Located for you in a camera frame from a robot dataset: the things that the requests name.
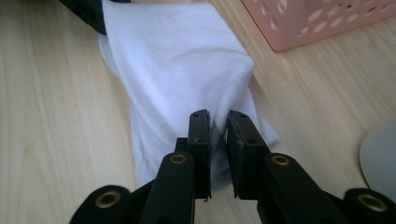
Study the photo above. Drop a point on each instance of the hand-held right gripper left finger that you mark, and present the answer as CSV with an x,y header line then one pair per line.
x,y
200,155

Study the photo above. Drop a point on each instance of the white sock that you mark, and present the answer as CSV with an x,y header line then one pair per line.
x,y
174,62

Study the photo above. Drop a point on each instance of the pink plastic basket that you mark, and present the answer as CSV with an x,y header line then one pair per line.
x,y
327,21

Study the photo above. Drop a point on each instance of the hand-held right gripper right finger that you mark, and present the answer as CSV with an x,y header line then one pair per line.
x,y
247,161

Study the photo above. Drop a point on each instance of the white divided storage box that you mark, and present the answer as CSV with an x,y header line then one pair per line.
x,y
381,161

